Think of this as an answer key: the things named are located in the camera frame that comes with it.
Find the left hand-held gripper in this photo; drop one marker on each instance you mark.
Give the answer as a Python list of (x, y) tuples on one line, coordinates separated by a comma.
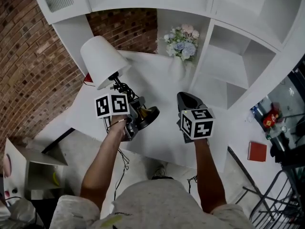
[(112, 105)]

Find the person's black trouser leg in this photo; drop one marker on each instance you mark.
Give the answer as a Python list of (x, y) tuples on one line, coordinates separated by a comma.
[(163, 178)]

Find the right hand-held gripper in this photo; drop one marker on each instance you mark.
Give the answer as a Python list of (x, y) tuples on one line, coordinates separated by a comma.
[(200, 125)]

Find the white desk shelf unit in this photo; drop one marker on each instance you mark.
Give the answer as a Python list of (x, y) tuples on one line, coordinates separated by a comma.
[(228, 54)]

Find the black metal chair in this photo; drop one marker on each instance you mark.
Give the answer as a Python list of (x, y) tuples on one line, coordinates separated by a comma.
[(256, 191)]

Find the red bottle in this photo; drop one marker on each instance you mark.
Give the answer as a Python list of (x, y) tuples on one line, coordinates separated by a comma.
[(271, 120)]

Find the clear plastic water bottle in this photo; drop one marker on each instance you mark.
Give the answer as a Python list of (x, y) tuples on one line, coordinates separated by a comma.
[(276, 133)]

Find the white desk with shelves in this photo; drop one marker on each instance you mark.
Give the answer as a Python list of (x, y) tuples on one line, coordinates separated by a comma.
[(162, 128)]

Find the white board with pink print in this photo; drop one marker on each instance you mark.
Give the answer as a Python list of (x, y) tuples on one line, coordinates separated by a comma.
[(14, 166)]

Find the white shade table lamp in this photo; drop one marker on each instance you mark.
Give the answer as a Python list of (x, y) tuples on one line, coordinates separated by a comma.
[(100, 58)]

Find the pastel flower bouquet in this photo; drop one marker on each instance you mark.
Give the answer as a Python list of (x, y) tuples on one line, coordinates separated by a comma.
[(183, 44)]

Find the thin red book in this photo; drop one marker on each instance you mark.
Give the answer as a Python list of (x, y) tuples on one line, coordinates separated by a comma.
[(257, 151)]

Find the yellow banana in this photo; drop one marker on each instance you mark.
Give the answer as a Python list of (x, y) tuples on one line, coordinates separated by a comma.
[(56, 179)]

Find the person's grey speckled t-shirt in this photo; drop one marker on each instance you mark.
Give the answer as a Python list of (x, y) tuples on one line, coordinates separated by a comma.
[(155, 206)]

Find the thick red hardcover book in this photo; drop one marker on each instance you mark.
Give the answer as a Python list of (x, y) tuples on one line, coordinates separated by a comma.
[(88, 79)]

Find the person's right forearm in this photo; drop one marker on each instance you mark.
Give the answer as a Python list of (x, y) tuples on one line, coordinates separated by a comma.
[(207, 175)]

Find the person's white shoe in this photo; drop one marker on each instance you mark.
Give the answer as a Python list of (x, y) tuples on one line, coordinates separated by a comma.
[(159, 172)]

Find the white side cabinet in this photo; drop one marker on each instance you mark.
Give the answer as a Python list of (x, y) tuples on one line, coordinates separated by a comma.
[(38, 156)]

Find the white vase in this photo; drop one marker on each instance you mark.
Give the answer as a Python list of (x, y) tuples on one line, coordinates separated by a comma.
[(177, 68)]

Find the person's left forearm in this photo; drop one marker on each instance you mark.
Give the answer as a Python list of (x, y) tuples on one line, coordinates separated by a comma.
[(102, 159)]

